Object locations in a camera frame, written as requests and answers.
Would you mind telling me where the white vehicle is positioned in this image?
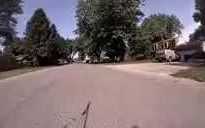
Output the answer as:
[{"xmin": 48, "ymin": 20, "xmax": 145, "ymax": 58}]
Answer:
[{"xmin": 83, "ymin": 55, "xmax": 92, "ymax": 64}]

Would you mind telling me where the grey asphalt road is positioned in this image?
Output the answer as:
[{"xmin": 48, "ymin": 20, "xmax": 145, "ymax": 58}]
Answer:
[{"xmin": 0, "ymin": 62, "xmax": 205, "ymax": 128}]

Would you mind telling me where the large broadleaf tree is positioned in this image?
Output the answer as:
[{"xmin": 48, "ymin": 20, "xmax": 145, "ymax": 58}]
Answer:
[{"xmin": 73, "ymin": 0, "xmax": 146, "ymax": 63}]

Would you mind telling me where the pale driveway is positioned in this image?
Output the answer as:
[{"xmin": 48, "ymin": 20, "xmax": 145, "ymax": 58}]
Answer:
[{"xmin": 104, "ymin": 61, "xmax": 191, "ymax": 77}]

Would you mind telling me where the robot's own part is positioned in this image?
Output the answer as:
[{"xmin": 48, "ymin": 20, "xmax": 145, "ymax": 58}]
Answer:
[{"xmin": 81, "ymin": 101, "xmax": 92, "ymax": 128}]

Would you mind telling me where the round green tree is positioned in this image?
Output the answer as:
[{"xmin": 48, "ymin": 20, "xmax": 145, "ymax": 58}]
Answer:
[{"xmin": 131, "ymin": 13, "xmax": 184, "ymax": 58}]

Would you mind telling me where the white pickup truck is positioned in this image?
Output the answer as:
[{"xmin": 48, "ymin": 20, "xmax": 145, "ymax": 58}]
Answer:
[{"xmin": 154, "ymin": 48, "xmax": 181, "ymax": 63}]

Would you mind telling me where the dark conifer tree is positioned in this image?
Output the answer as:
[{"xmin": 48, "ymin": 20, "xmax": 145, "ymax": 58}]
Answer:
[{"xmin": 23, "ymin": 7, "xmax": 68, "ymax": 66}]

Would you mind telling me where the house with garage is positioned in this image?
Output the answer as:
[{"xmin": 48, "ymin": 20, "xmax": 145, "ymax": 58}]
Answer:
[{"xmin": 151, "ymin": 34, "xmax": 205, "ymax": 62}]

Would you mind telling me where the grass verge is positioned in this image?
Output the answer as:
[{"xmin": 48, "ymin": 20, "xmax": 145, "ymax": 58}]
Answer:
[{"xmin": 0, "ymin": 65, "xmax": 54, "ymax": 82}]

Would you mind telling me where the grass patch by driveway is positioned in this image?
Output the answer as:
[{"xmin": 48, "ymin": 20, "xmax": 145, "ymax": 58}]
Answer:
[{"xmin": 171, "ymin": 63, "xmax": 205, "ymax": 83}]

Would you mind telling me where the dark hedge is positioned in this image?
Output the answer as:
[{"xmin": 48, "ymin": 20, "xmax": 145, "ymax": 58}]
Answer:
[{"xmin": 0, "ymin": 54, "xmax": 24, "ymax": 74}]

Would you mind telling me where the dark overhanging tree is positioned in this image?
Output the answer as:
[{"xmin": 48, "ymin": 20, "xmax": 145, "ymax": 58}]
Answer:
[{"xmin": 0, "ymin": 0, "xmax": 24, "ymax": 48}]

